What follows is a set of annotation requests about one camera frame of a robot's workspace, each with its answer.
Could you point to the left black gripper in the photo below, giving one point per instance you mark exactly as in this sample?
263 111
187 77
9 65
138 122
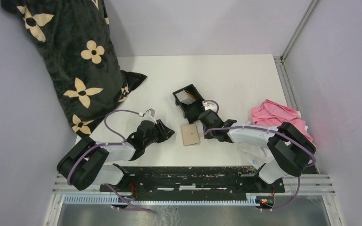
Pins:
165 132

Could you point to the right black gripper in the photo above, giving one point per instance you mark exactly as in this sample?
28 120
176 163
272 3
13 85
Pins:
208 135

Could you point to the black plastic tray box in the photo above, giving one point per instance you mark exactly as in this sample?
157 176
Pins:
190 112

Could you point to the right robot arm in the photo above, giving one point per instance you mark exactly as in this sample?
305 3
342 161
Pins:
292 152

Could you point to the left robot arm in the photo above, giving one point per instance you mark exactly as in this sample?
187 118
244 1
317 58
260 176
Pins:
87 162

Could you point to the stack of credit cards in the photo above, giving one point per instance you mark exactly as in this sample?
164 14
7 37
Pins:
186 97

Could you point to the white cloth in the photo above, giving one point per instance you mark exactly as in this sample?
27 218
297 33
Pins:
257 155

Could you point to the pink cloth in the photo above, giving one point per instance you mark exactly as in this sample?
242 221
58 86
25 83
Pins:
270 113

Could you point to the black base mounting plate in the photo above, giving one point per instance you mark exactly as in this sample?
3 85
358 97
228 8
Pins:
222 183

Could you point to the black floral blanket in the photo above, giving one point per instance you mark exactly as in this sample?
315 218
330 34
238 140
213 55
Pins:
73 38

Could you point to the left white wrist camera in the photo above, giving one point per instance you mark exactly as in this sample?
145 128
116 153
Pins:
148 115

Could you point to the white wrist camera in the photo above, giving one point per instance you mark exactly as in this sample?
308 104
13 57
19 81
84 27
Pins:
210 105
148 115

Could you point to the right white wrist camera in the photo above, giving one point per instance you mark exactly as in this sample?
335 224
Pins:
210 105

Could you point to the aluminium frame rail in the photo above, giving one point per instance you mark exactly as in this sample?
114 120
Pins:
281 61

